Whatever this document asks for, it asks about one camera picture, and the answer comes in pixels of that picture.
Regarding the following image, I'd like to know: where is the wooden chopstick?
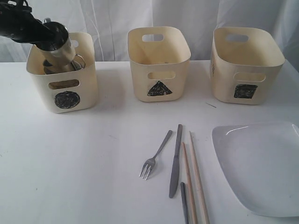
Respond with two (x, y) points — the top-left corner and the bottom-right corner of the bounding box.
(189, 131), (210, 224)
(182, 142), (198, 224)

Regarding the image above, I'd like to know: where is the left wooden chopstick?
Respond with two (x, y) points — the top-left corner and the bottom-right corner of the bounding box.
(182, 142), (198, 224)

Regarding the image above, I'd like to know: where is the right wooden chopstick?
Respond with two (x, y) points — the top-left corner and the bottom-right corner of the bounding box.
(189, 131), (210, 224)

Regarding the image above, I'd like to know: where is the stainless steel mug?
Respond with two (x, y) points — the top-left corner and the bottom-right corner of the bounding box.
(70, 54), (86, 70)
(36, 18), (76, 71)

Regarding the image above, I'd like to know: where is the cream bin with circle mark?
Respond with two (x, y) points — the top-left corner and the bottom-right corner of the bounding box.
(26, 32), (98, 113)

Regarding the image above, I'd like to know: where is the steel table knife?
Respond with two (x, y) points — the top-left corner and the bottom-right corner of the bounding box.
(169, 124), (183, 198)

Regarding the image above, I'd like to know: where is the white backdrop curtain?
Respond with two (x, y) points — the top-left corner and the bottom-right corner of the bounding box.
(0, 0), (299, 63)

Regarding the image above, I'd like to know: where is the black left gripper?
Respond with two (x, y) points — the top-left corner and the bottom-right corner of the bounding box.
(0, 0), (58, 46)

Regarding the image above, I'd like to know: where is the steel utensil handle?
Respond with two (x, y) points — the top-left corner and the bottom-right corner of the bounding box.
(180, 182), (189, 224)

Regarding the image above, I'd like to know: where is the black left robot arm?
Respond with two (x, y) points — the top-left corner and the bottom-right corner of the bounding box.
(0, 0), (55, 44)

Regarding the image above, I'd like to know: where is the cream bin with triangle mark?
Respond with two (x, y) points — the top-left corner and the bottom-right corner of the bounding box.
(128, 26), (191, 102)

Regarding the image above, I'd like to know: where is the cream bin with square mark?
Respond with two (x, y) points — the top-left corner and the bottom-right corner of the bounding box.
(210, 27), (285, 105)

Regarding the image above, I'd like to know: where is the small steel fork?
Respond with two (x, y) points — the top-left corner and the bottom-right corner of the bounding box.
(139, 130), (173, 180)

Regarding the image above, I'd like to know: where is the stainless steel bowl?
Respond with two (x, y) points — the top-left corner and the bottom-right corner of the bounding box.
(43, 60), (72, 74)

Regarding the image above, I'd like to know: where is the white square ceramic plate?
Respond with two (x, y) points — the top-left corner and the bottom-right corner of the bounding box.
(212, 122), (299, 217)

